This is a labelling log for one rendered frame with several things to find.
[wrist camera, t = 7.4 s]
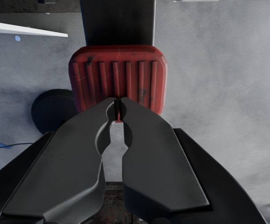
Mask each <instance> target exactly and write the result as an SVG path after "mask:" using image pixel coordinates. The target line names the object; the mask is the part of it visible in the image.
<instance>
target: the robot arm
mask: <svg viewBox="0 0 270 224"><path fill-rule="evenodd" d="M119 115H120V121H122V122H123V129H124V143H125V144H126V145H127V147H128V150H127V151H126V152H125V154H124V155H123V157H122V180H123V199H124V206H125V208H126V209H127V211H129V212H130V213H132V214H134V215H135V216H137V217H138V218H140V219H142V220H144V221H145V222H147V223H148V224H268V223H267V221H266V219H265V218H264V216H263V215H262V213H261V212H260V210H259V208H258V207H257V206H256V204H255V203H254V201H253V200H252V199H251V197H250V196H249V195H248V193H247V192H246V191H245V189H244V188H243V187H242V186H241V185H240V183H239V182H238V181H237V180H236V179H235V178H234V177H233V176H232V175H231V174H230V173H229V172H228V171H227V170H226V169H225V168H224V167H223V166H222V165H221V164H220V163H219V162H218V161H217V160H216V159H214V158H213V157H212V156H211V155H210V154H209V153H208V152H207V151H205V150H204V149H203V148H202V147H201V146H200V145H199V144H198V143H197V142H195V141H194V140H193V139H192V138H191V137H190V136H189V135H188V134H187V133H185V132H184V131H183V130H182V129H181V128H174V127H173V126H172V125H171V124H170V123H169V122H168V121H166V120H165V119H164V118H162V117H161V116H160V115H158V114H157V113H155V112H154V111H152V110H150V109H148V108H146V107H144V106H143V105H141V104H139V103H137V102H135V101H133V100H132V99H130V98H128V97H123V98H118V99H117V98H113V97H109V98H107V99H105V100H103V101H101V102H99V103H97V104H95V105H93V106H92V107H90V108H88V109H86V110H84V111H82V112H80V113H79V114H77V115H75V116H74V117H72V118H71V119H69V120H68V121H67V122H65V123H64V124H63V125H62V126H60V127H59V128H58V129H57V130H56V131H55V132H46V133H45V134H44V135H43V136H41V137H40V138H39V139H38V140H37V141H35V142H34V143H33V144H32V145H30V146H29V147H28V148H27V149H25V150H24V151H23V152H22V153H20V154H19V155H18V156H17V157H16V158H14V159H13V160H12V161H10V162H9V163H8V164H7V165H5V166H4V167H3V168H2V169H0V224H80V223H81V222H83V221H85V220H86V219H87V218H89V217H91V216H92V215H94V214H96V213H97V212H98V211H99V210H100V209H101V207H102V205H103V198H104V192H105V186H106V181H105V175H104V169H103V161H102V154H103V152H104V150H105V149H106V148H107V147H108V145H109V144H110V143H111V137H110V128H111V126H112V125H113V124H114V123H115V122H116V121H118V117H119Z"/></svg>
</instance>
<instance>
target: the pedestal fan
mask: <svg viewBox="0 0 270 224"><path fill-rule="evenodd" d="M77 114H78V111H77V109H76V106H75V101H74V96H73V92H72V91H71V90H67V89H53V90H49V91H46V92H44V93H42V94H40V95H39V96H38V97H37V98H36V99H35V101H34V102H33V104H32V108H31V116H32V120H33V122H34V124H35V126H36V127H37V129H38V130H39V131H40V132H41V133H42V134H43V135H44V134H45V133H46V132H55V131H56V130H57V129H58V128H59V127H60V126H62V125H63V124H64V123H65V122H67V121H68V120H69V119H71V118H72V117H74V116H75V115H77ZM21 144H33V143H21ZM14 145H20V144H13V145H8V146H3V147H0V148H5V147H9V146H14Z"/></svg>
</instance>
